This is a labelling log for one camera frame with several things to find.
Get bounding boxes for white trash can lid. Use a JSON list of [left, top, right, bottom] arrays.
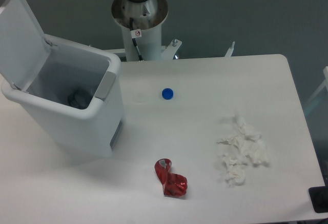
[[1, 0, 51, 91]]

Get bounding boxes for blue bottle cap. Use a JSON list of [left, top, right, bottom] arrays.
[[161, 88, 174, 100]]

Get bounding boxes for white bottle cap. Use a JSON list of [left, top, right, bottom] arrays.
[[135, 94, 145, 103]]

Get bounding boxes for crushed red can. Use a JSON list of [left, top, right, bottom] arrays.
[[154, 158, 188, 197]]

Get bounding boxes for white trash can body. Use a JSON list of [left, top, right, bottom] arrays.
[[2, 35, 124, 157]]

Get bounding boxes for dark object inside bin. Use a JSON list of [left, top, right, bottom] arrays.
[[67, 88, 92, 109]]

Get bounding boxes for crumpled white tissue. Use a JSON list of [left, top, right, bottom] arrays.
[[217, 113, 270, 187]]

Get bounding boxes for black device at edge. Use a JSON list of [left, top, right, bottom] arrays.
[[309, 186, 327, 213]]

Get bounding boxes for white mounting bracket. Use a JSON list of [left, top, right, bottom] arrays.
[[161, 39, 182, 60]]

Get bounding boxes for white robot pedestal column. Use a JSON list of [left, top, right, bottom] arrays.
[[120, 25, 162, 62]]

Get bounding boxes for black cable on pedestal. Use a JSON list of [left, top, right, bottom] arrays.
[[129, 17, 145, 62]]

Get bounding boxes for white table bracket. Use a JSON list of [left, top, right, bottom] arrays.
[[225, 41, 235, 57]]

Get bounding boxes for white frame at right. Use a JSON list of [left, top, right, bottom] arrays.
[[303, 66, 327, 117]]

